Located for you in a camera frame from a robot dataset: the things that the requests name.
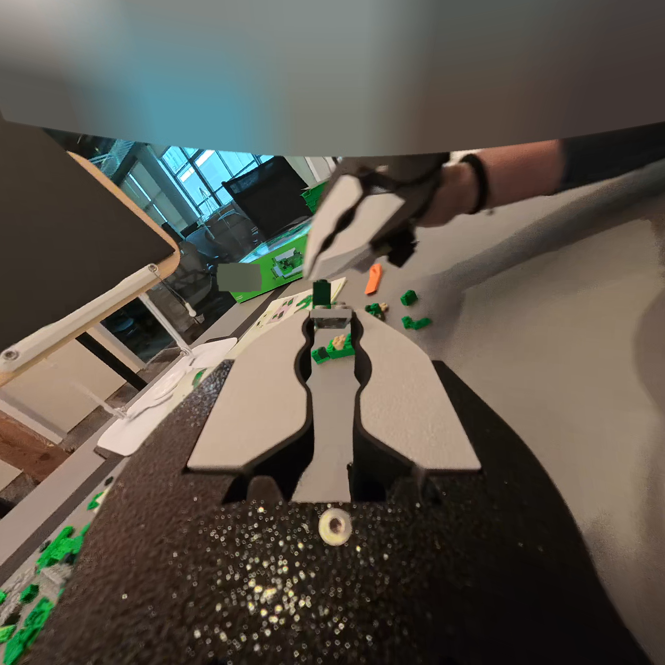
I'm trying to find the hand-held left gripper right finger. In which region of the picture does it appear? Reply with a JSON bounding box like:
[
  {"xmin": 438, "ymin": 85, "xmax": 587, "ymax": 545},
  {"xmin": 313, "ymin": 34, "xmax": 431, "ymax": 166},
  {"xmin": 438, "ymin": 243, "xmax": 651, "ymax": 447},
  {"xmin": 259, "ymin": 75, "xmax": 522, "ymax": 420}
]
[{"xmin": 352, "ymin": 310, "xmax": 482, "ymax": 476}]

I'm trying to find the white bar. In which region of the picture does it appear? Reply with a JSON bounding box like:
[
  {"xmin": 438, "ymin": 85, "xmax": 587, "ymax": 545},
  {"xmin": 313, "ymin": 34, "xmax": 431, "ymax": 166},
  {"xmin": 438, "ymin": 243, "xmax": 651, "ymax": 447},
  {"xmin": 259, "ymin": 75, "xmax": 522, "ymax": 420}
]
[{"xmin": 0, "ymin": 263, "xmax": 159, "ymax": 372}]

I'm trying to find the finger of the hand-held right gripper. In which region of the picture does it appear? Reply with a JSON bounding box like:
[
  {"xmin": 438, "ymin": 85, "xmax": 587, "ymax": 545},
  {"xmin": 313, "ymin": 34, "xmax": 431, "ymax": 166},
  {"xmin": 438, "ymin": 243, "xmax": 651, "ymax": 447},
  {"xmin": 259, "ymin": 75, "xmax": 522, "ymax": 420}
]
[
  {"xmin": 312, "ymin": 192, "xmax": 409, "ymax": 277},
  {"xmin": 303, "ymin": 174, "xmax": 364, "ymax": 278}
]

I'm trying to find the white pull cord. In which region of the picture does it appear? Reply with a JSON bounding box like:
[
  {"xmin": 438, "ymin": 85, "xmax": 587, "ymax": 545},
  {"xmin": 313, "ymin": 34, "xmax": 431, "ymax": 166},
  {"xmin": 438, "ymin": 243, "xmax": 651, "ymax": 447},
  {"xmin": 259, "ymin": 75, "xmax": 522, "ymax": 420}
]
[{"xmin": 151, "ymin": 267, "xmax": 201, "ymax": 323}]

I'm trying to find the instruction booklet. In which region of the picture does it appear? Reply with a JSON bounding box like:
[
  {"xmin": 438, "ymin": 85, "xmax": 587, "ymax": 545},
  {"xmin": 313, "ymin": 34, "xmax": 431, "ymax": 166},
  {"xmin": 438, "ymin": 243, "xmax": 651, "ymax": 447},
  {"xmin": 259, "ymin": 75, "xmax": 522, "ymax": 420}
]
[{"xmin": 253, "ymin": 277, "xmax": 348, "ymax": 338}]

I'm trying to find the green toy box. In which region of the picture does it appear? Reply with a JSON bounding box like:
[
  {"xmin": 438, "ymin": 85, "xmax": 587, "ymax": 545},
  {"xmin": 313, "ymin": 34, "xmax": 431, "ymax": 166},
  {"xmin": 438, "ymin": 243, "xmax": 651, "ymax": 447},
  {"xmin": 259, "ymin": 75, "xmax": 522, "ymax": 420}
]
[{"xmin": 229, "ymin": 229, "xmax": 312, "ymax": 303}]

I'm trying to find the black board with wooden edge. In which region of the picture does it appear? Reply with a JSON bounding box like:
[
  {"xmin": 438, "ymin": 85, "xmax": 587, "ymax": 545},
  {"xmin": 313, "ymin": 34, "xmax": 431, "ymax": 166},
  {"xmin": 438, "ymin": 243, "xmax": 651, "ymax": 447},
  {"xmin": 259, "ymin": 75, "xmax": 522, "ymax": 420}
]
[{"xmin": 0, "ymin": 119, "xmax": 181, "ymax": 388}]

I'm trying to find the grey desk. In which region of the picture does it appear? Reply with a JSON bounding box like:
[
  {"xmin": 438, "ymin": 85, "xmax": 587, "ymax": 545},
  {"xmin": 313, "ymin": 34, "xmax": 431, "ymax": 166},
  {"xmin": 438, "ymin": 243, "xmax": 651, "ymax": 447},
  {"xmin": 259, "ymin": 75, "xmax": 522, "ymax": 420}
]
[{"xmin": 0, "ymin": 156, "xmax": 665, "ymax": 665}]

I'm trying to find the pile of bricks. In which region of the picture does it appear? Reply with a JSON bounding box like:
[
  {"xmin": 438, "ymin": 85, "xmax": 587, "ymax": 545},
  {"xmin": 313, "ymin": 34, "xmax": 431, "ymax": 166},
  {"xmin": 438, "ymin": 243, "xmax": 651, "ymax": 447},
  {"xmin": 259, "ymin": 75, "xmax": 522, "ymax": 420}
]
[{"xmin": 0, "ymin": 470, "xmax": 115, "ymax": 665}]

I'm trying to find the person's right forearm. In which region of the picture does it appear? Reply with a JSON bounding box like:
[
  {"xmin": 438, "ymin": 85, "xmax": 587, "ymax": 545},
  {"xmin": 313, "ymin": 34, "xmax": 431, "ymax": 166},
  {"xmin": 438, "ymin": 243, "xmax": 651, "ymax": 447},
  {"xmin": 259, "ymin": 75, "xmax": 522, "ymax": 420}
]
[{"xmin": 475, "ymin": 139, "xmax": 665, "ymax": 214}]

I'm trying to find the black office chair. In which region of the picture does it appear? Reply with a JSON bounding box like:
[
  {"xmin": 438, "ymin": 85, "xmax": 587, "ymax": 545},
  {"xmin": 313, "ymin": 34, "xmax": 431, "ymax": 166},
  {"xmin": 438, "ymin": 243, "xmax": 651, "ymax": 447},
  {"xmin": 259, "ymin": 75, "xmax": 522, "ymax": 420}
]
[{"xmin": 222, "ymin": 156, "xmax": 312, "ymax": 240}]

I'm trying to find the clear acrylic stand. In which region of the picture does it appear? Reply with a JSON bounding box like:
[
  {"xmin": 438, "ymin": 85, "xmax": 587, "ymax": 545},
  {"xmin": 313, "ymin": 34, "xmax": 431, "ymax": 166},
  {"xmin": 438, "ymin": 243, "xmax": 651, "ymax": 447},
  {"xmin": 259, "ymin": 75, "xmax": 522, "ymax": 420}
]
[{"xmin": 68, "ymin": 347, "xmax": 195, "ymax": 420}]

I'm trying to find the white round base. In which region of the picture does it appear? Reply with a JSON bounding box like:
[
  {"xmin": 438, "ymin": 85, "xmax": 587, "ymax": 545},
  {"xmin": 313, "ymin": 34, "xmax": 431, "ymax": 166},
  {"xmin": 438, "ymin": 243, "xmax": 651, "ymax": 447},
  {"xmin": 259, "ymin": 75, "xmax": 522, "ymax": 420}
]
[{"xmin": 145, "ymin": 364, "xmax": 194, "ymax": 403}]

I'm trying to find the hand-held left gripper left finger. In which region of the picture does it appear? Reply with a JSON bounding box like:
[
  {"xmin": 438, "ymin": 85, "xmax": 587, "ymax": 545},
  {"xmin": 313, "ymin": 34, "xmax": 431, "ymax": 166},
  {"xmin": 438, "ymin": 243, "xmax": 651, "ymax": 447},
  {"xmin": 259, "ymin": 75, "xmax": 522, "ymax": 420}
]
[{"xmin": 186, "ymin": 310, "xmax": 318, "ymax": 477}]

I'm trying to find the small green tan assembly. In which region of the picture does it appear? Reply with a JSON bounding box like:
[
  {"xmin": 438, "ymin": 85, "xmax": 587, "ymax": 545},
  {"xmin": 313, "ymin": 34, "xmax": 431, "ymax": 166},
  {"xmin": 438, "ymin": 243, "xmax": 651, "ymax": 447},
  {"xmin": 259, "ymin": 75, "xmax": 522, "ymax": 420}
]
[{"xmin": 311, "ymin": 334, "xmax": 356, "ymax": 364}]

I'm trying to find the person's right hand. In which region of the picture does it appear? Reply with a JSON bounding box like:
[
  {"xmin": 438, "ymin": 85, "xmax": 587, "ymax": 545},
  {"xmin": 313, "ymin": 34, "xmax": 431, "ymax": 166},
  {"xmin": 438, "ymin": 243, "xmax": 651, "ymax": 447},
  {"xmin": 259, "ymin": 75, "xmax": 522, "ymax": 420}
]
[{"xmin": 418, "ymin": 162, "xmax": 476, "ymax": 228}]

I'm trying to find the stack of green crates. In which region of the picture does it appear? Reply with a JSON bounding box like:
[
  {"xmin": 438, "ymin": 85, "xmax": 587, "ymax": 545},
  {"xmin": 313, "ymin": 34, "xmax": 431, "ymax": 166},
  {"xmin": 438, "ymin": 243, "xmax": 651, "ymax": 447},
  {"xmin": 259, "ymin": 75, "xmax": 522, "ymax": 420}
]
[{"xmin": 300, "ymin": 182, "xmax": 330, "ymax": 214}]

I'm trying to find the grey plate with green bricks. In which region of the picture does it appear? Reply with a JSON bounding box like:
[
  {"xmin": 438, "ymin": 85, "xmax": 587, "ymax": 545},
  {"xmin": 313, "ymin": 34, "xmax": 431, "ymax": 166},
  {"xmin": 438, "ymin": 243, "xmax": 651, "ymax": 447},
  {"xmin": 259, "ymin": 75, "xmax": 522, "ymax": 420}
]
[{"xmin": 310, "ymin": 280, "xmax": 354, "ymax": 330}]

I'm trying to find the black wrist band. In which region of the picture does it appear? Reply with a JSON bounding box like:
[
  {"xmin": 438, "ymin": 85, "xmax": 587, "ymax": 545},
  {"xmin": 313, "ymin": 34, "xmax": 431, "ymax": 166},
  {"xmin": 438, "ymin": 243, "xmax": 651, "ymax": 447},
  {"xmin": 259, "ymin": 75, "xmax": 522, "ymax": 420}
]
[{"xmin": 460, "ymin": 153, "xmax": 491, "ymax": 215}]

